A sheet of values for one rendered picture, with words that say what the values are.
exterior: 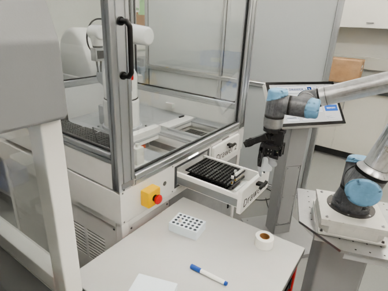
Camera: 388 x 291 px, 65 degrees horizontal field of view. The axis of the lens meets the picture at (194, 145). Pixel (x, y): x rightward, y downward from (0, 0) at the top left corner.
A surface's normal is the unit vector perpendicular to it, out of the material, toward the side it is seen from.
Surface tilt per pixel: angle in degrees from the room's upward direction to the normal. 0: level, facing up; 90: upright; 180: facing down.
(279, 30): 90
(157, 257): 0
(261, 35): 90
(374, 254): 0
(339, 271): 90
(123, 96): 90
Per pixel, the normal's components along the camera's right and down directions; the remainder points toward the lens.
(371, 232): -0.27, 0.36
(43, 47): 0.82, 0.25
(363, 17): -0.59, 0.29
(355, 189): -0.43, 0.44
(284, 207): 0.27, 0.37
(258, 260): 0.04, -0.92
